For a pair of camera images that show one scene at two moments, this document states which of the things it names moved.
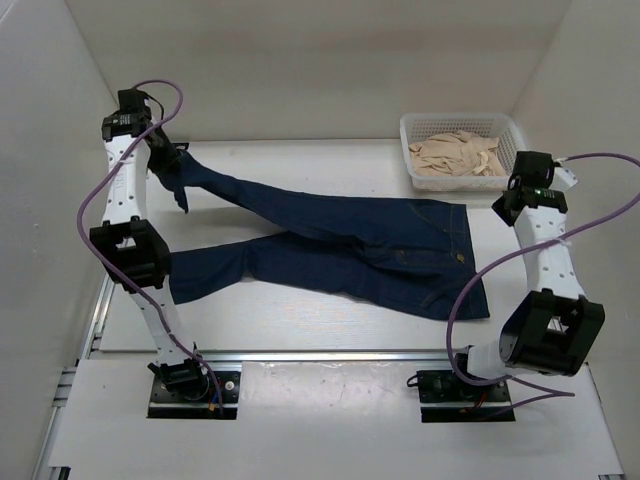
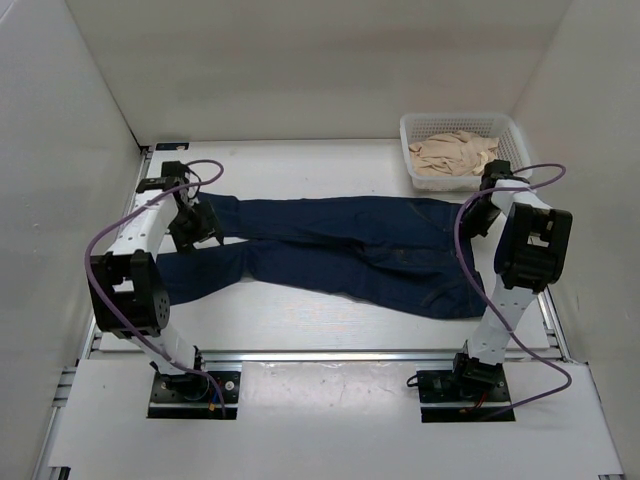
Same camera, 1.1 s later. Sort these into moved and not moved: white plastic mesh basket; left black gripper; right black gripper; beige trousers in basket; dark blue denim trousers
Moved: right black gripper; left black gripper; dark blue denim trousers
Not moved: beige trousers in basket; white plastic mesh basket
